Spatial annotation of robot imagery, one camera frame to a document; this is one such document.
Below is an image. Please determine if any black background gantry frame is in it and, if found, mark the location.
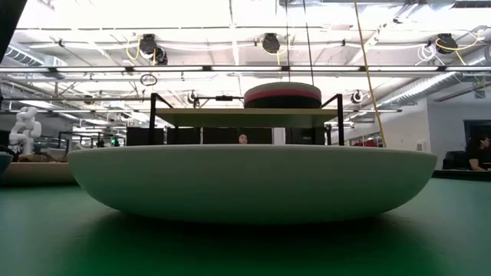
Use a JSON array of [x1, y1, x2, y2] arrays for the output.
[[193, 95, 246, 110]]

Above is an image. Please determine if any wooden shelf with black frame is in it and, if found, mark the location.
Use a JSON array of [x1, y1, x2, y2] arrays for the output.
[[148, 93, 345, 146]]

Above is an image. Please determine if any pale blue bowl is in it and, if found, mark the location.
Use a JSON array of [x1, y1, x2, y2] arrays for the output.
[[0, 152, 13, 173]]

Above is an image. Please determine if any silver ceiling duct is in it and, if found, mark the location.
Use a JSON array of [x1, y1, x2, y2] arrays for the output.
[[377, 49, 491, 110]]

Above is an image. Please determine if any large white bowl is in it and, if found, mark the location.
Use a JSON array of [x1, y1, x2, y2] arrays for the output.
[[67, 144, 438, 225]]

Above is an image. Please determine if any peach plate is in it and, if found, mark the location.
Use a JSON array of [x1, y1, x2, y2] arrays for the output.
[[0, 162, 76, 188]]

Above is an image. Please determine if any black partition panel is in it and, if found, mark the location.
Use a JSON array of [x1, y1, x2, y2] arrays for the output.
[[202, 127, 273, 146], [166, 127, 201, 146], [285, 127, 327, 146], [126, 127, 166, 146]]

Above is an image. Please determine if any yellow hanging cable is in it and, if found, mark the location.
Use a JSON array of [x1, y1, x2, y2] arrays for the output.
[[353, 0, 387, 149]]

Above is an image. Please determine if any pale grey-green plate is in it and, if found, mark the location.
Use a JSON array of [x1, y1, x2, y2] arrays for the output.
[[244, 81, 322, 97]]

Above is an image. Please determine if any dark plate with red stripe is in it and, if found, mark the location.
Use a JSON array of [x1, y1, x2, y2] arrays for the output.
[[244, 89, 322, 105]]

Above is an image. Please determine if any red background object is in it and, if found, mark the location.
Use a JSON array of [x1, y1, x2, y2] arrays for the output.
[[351, 138, 379, 148]]

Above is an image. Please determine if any black office chair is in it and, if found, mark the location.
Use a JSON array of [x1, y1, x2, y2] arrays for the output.
[[442, 150, 470, 171]]

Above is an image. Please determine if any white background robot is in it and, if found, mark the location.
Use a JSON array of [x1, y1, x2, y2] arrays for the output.
[[8, 106, 42, 156]]

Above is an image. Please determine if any dark doorway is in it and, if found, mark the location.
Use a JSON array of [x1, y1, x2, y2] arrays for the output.
[[463, 120, 491, 154]]

